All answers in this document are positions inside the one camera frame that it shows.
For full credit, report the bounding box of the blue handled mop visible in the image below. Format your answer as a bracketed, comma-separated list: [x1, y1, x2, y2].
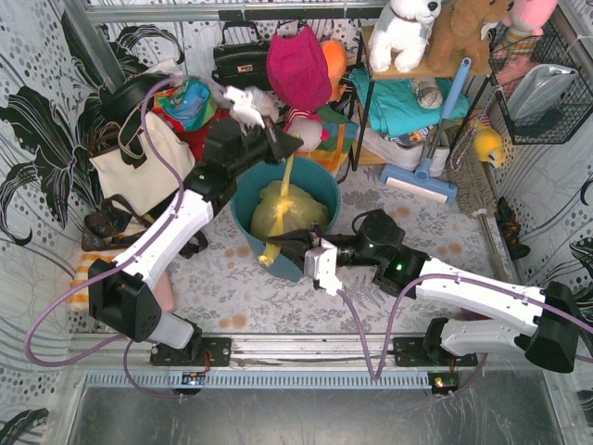
[380, 57, 473, 205]

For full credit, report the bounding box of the yellow trash bag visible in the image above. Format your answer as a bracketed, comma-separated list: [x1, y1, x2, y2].
[250, 156, 331, 241]

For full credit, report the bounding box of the black leather handbag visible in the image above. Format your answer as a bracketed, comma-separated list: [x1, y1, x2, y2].
[211, 20, 272, 91]

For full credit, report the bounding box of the red cloth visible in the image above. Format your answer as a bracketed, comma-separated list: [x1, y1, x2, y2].
[163, 108, 230, 161]

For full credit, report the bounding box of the wooden shelf rack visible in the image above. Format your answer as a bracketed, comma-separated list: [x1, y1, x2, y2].
[347, 25, 492, 172]

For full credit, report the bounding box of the brown teddy bear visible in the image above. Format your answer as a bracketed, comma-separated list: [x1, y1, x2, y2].
[427, 0, 514, 74]

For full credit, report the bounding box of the orange plush toy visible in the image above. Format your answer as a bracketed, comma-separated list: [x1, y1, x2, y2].
[321, 40, 347, 102]

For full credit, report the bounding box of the purple cable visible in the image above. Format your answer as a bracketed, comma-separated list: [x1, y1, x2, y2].
[337, 273, 593, 400]
[22, 75, 228, 400]

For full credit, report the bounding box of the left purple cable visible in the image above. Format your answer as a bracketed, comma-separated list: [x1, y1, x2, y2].
[22, 75, 228, 400]

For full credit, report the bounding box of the colorful printed bag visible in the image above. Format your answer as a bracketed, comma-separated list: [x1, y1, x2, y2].
[152, 80, 218, 133]

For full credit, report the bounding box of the teal folded cloth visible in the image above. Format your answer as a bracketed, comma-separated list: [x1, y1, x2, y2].
[348, 69, 470, 136]

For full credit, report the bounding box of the pink eyeglass case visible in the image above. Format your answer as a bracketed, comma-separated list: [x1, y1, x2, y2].
[153, 271, 176, 312]

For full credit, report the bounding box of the white plush dog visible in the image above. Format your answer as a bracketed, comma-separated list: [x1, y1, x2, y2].
[368, 0, 442, 73]

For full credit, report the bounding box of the cream canvas tote bag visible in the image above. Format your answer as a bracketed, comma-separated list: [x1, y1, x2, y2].
[91, 111, 196, 214]

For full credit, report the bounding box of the brown patterned bag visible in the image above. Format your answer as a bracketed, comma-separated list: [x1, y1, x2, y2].
[81, 194, 209, 260]

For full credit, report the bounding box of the magenta cloth bag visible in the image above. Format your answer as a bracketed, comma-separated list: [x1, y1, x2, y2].
[266, 25, 332, 112]

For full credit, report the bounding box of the silver foil pouch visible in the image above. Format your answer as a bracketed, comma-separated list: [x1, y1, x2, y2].
[507, 64, 579, 121]

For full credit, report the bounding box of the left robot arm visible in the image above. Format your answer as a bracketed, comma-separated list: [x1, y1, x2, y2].
[89, 118, 303, 362]

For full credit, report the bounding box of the rainbow striped cloth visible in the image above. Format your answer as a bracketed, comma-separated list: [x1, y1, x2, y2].
[296, 121, 359, 172]

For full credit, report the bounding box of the black wire basket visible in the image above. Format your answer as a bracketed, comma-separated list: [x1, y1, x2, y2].
[489, 22, 592, 146]

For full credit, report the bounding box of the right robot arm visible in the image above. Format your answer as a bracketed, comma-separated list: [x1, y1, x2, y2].
[265, 210, 592, 374]

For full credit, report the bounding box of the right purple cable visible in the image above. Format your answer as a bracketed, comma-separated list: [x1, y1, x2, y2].
[337, 273, 593, 400]

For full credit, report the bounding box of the teal trash bin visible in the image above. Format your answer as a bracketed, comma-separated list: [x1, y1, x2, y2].
[230, 155, 343, 283]

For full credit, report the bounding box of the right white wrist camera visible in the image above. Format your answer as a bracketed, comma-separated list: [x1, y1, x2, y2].
[303, 240, 343, 296]

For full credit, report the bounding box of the yellow plush duck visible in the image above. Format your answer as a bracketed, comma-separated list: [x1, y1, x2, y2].
[470, 115, 503, 168]

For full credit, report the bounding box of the orange checkered towel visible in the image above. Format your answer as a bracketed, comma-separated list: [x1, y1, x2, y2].
[69, 249, 117, 312]

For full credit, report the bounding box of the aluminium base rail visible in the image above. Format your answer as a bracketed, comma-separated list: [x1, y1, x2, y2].
[60, 334, 563, 395]

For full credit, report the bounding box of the white sneaker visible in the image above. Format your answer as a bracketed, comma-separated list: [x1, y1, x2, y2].
[362, 127, 450, 177]

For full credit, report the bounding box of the orange purple sock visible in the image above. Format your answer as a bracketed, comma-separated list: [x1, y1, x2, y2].
[461, 310, 488, 321]

